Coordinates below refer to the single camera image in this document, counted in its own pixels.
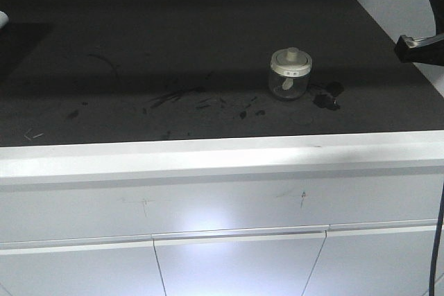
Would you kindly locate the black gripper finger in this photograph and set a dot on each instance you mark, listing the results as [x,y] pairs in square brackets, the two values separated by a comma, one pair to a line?
[424,50]
[438,12]

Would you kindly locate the glass jar with beige lid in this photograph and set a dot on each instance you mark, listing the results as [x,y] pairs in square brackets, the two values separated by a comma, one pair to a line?
[289,74]

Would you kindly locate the white base cabinet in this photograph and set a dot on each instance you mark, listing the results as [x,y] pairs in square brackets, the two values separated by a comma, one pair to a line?
[339,214]

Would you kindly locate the white paper roll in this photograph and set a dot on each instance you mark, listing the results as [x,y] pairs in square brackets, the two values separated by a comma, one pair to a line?
[3,19]

